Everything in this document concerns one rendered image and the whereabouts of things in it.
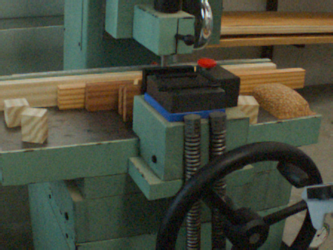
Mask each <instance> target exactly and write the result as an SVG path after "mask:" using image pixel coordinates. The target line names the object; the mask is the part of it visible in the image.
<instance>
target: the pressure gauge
mask: <svg viewBox="0 0 333 250"><path fill-rule="evenodd" d="M326 226H327V227H326ZM325 228H326V229H325ZM324 229H325V230H324ZM322 231H323V232H322ZM321 232H322V233H321ZM329 233H330V226H329V225H328V223H327V222H324V226H323V228H322V229H321V230H317V233H316V234H315V236H314V239H313V240H312V241H311V244H310V246H309V247H308V249H310V248H312V249H314V248H317V247H318V246H320V245H322V244H324V242H325V240H326V239H327V238H328V236H329ZM318 234H319V235H320V236H319V237H318V236H317V235H318ZM308 249H307V250H308Z"/></svg>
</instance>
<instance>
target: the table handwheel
mask: <svg viewBox="0 0 333 250"><path fill-rule="evenodd" d="M262 161H278V162H280V161H286V162H288V163H290V164H292V165H294V166H297V167H298V168H300V169H301V170H303V171H304V172H305V173H306V174H308V184H307V185H306V187H308V186H312V185H321V184H323V179H322V177H321V174H320V171H319V169H318V167H317V165H316V164H315V163H314V161H313V160H312V159H311V158H310V157H309V156H308V155H307V154H305V152H303V151H302V150H300V149H299V148H297V147H295V146H294V145H293V146H291V145H290V144H286V143H282V142H279V141H277V142H274V141H260V142H255V143H251V144H246V145H243V146H240V147H237V148H235V149H232V150H230V151H228V152H226V153H222V154H221V155H219V156H218V157H216V158H215V159H213V160H212V161H210V162H208V163H207V164H206V165H204V166H203V167H202V168H201V169H199V170H198V171H197V172H196V173H194V174H193V175H192V176H191V177H190V178H189V180H188V181H186V182H185V183H184V184H183V185H182V187H181V188H180V190H179V191H178V192H177V193H176V195H174V197H173V199H172V201H171V202H170V204H169V205H168V207H167V209H166V210H165V212H164V216H163V219H162V220H161V224H160V225H159V228H158V235H157V239H156V244H155V250H175V244H176V240H177V237H178V233H179V230H180V229H181V224H182V222H183V221H184V219H185V217H186V215H187V214H188V213H189V211H190V210H191V207H192V206H193V205H194V204H195V203H196V201H197V200H198V199H199V198H200V197H201V201H202V202H203V203H204V204H205V205H207V207H208V208H209V209H210V210H211V205H210V204H213V205H214V206H215V207H216V208H218V210H219V212H217V213H218V218H219V219H220V220H221V221H222V222H223V223H224V225H223V228H222V230H223V234H224V235H225V236H226V238H227V239H228V240H229V241H231V244H232V248H231V249H230V250H257V249H258V248H259V247H260V246H262V245H263V244H264V243H265V242H266V240H267V238H268V236H269V233H270V227H269V226H270V225H273V224H275V223H278V222H279V221H281V220H284V219H285V218H287V217H290V216H291V215H294V214H296V213H299V212H301V211H304V210H306V213H305V218H304V220H303V224H302V226H301V228H300V230H299V232H298V234H297V236H296V238H295V240H294V241H293V243H292V244H291V245H290V246H289V248H288V249H287V250H307V249H308V247H309V246H310V244H311V241H312V240H313V239H314V236H315V234H316V233H317V229H315V227H314V226H313V223H312V221H311V216H310V212H309V209H308V204H307V202H306V201H305V200H304V199H303V200H301V201H300V202H297V203H295V204H294V205H291V206H288V207H286V208H283V209H281V210H278V211H276V212H273V213H272V214H269V215H267V216H264V217H261V216H260V215H259V214H258V213H257V212H255V211H254V209H252V208H240V207H239V206H238V205H237V204H236V203H235V202H234V201H233V200H232V199H231V198H230V197H229V196H228V195H227V194H226V196H227V198H226V200H227V201H224V200H223V199H222V198H221V197H220V195H219V194H218V193H217V192H216V191H215V190H214V189H213V187H212V186H213V185H214V184H215V183H216V182H217V181H218V180H220V179H221V178H224V177H225V176H226V175H227V174H229V173H232V172H233V171H234V170H237V169H239V168H240V167H244V166H247V165H249V164H254V163H258V162H262Z"/></svg>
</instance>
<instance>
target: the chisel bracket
mask: <svg viewBox="0 0 333 250"><path fill-rule="evenodd" d="M194 27H195V17H194V16H192V15H190V14H188V13H185V12H184V11H182V10H179V11H163V10H159V11H158V10H155V9H154V4H136V5H135V6H134V22H133V31H132V38H133V39H135V40H136V41H139V42H140V43H141V44H142V45H144V46H145V47H146V48H148V49H149V50H150V51H153V52H154V53H155V54H157V55H158V56H161V57H169V56H170V55H174V54H192V53H193V46H194V45H192V46H187V45H185V44H184V41H182V40H180V39H176V38H175V35H176V34H177V33H179V34H181V35H184V36H186V35H187V34H191V35H193V36H195V30H194Z"/></svg>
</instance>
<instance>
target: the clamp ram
mask: <svg viewBox="0 0 333 250"><path fill-rule="evenodd" d="M193 71H195V67H194V66H193V65H173V66H161V67H150V68H142V84H141V94H145V92H147V78H148V76H154V73H157V74H158V75H165V74H185V73H190V72H193Z"/></svg>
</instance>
